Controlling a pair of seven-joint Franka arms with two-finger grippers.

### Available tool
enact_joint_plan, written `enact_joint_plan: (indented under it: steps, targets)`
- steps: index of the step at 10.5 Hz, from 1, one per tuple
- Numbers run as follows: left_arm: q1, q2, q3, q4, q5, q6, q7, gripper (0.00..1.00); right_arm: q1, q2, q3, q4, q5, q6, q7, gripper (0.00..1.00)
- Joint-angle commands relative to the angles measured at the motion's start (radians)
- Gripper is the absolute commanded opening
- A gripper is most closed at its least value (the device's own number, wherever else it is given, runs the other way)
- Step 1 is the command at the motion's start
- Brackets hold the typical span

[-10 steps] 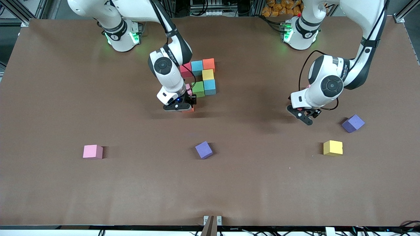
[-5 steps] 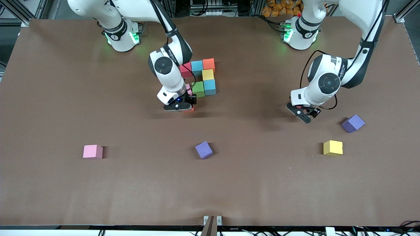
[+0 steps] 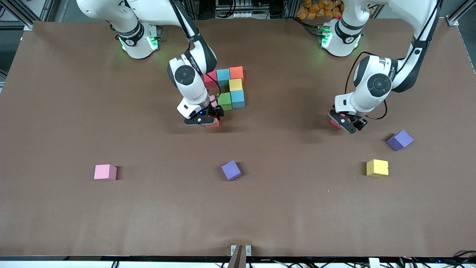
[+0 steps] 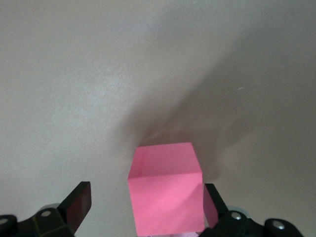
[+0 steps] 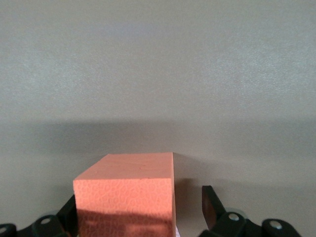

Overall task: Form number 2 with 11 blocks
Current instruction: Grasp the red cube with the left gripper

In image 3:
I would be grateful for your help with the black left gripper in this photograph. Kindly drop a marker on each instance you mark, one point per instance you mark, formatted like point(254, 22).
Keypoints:
point(360, 122)

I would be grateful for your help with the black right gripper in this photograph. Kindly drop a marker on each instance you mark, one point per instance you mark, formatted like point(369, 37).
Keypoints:
point(216, 111)

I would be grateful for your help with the green foam cube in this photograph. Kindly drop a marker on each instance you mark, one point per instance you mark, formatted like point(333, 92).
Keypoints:
point(225, 101)

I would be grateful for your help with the orange foam cube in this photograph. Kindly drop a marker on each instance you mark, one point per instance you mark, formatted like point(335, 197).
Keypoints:
point(237, 73)
point(215, 124)

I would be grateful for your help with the pink foam cube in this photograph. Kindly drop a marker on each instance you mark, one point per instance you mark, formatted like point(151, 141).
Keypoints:
point(105, 172)
point(213, 99)

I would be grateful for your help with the blue foam cube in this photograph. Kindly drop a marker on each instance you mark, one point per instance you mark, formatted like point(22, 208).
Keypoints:
point(238, 99)
point(223, 77)

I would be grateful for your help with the red foam cube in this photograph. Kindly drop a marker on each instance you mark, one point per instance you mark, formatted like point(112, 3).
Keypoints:
point(334, 124)
point(210, 82)

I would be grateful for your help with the yellow foam cube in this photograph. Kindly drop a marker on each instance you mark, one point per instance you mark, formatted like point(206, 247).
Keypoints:
point(235, 85)
point(377, 168)

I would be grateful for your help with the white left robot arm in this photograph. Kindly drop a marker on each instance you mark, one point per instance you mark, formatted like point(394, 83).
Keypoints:
point(375, 89)

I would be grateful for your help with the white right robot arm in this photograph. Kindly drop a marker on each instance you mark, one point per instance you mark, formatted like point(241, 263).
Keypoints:
point(189, 85)

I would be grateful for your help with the purple foam cube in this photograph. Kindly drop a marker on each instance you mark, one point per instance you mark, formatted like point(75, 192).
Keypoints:
point(400, 140)
point(231, 171)

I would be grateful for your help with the white equipment rack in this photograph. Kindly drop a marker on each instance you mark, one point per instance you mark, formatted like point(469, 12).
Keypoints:
point(238, 14)

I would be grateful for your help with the orange fruit net bag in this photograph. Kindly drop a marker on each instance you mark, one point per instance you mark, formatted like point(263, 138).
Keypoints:
point(316, 9)

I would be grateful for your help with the white plastic box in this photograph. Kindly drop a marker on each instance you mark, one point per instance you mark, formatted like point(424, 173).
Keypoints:
point(373, 263)

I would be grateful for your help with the metal table edge bracket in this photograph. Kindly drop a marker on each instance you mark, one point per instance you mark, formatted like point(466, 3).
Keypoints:
point(233, 249)

